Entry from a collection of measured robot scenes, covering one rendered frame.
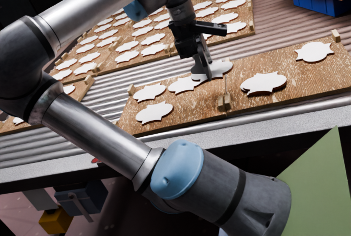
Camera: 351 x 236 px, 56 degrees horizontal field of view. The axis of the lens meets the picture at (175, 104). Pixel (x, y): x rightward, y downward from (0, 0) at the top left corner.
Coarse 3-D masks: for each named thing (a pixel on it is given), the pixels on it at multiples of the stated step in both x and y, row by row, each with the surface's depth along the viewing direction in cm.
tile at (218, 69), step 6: (210, 66) 110; (216, 66) 109; (222, 66) 107; (228, 66) 105; (216, 72) 105; (222, 72) 104; (228, 72) 104; (192, 78) 108; (198, 78) 106; (204, 78) 105; (216, 78) 103; (222, 78) 102
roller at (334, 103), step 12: (348, 96) 93; (288, 108) 98; (300, 108) 97; (312, 108) 95; (324, 108) 94; (228, 120) 104; (240, 120) 102; (252, 120) 101; (264, 120) 100; (168, 132) 110; (180, 132) 108; (192, 132) 107; (36, 156) 127; (48, 156) 125; (60, 156) 123; (0, 168) 132
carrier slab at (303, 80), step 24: (288, 48) 125; (336, 48) 113; (240, 72) 123; (264, 72) 117; (288, 72) 111; (312, 72) 106; (336, 72) 102; (240, 96) 110; (264, 96) 105; (288, 96) 100; (312, 96) 98
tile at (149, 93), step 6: (156, 84) 137; (144, 90) 136; (150, 90) 134; (156, 90) 132; (162, 90) 130; (138, 96) 133; (144, 96) 132; (150, 96) 130; (156, 96) 129; (138, 102) 130
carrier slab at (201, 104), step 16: (160, 80) 141; (176, 80) 135; (224, 80) 122; (160, 96) 129; (176, 96) 125; (192, 96) 120; (208, 96) 116; (224, 96) 113; (128, 112) 127; (176, 112) 115; (192, 112) 112; (208, 112) 108; (224, 112) 105; (128, 128) 117; (144, 128) 114; (160, 128) 111
